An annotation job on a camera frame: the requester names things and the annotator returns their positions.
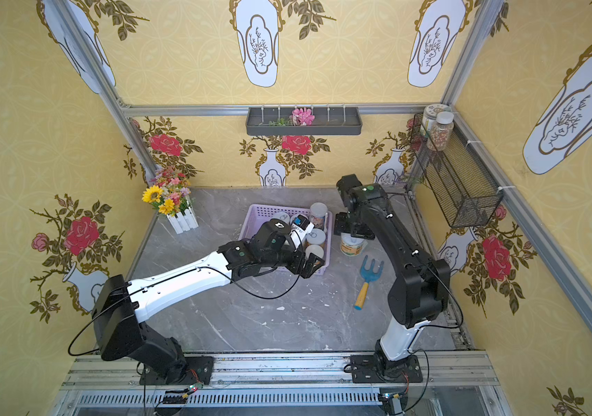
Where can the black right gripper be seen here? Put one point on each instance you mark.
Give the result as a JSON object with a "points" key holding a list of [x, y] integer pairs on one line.
{"points": [[353, 227]]}

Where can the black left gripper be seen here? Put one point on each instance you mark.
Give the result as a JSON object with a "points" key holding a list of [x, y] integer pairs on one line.
{"points": [[303, 258]]}

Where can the yellow can white lid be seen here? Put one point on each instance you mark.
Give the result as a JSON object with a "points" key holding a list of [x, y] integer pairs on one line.
{"points": [[315, 249]]}

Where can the blue mixed congee can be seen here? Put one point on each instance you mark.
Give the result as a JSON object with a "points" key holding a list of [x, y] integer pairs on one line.
{"points": [[318, 212]]}

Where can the green label can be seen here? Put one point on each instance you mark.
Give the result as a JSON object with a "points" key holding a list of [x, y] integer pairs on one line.
{"points": [[282, 216]]}

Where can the yellow pineapple can pull tab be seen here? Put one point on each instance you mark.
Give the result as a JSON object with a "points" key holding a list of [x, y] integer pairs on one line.
{"points": [[316, 236]]}

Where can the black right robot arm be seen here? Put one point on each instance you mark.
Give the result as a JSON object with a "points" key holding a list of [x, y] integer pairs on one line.
{"points": [[420, 290]]}

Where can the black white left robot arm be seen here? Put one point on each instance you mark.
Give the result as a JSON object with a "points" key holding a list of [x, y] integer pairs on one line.
{"points": [[123, 308]]}

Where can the purple perforated plastic basket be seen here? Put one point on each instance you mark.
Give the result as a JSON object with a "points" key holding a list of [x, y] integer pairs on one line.
{"points": [[258, 214]]}

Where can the teal garden fork tool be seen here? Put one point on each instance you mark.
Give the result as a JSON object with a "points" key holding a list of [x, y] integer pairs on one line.
{"points": [[370, 273]]}

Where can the pink artificial flower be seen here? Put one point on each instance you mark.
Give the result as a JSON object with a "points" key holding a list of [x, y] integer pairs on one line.
{"points": [[302, 116]]}

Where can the glass jar white lid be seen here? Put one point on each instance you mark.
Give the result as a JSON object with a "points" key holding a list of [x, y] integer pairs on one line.
{"points": [[441, 130]]}

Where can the glass jar behind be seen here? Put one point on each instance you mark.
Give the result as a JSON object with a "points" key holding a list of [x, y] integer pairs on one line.
{"points": [[429, 115]]}

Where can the artificial flowers white fence pot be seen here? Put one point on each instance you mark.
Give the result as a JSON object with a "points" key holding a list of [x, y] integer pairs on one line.
{"points": [[169, 193]]}

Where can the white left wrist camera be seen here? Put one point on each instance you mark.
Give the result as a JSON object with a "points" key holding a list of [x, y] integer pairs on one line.
{"points": [[301, 227]]}

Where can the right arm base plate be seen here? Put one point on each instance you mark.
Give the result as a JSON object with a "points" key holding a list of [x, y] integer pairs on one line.
{"points": [[385, 369]]}

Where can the black wire mesh basket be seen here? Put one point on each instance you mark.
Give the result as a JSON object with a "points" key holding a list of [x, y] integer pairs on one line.
{"points": [[463, 186]]}

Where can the dark grey wall shelf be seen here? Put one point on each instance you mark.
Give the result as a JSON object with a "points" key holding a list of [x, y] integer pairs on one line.
{"points": [[329, 120]]}

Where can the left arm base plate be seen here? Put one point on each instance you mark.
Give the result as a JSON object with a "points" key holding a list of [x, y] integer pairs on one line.
{"points": [[184, 371]]}

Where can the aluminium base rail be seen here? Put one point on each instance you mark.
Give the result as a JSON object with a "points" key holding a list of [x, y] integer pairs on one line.
{"points": [[439, 383]]}

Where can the aluminium frame post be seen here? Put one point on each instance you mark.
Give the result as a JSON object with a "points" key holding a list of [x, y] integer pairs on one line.
{"points": [[484, 21]]}

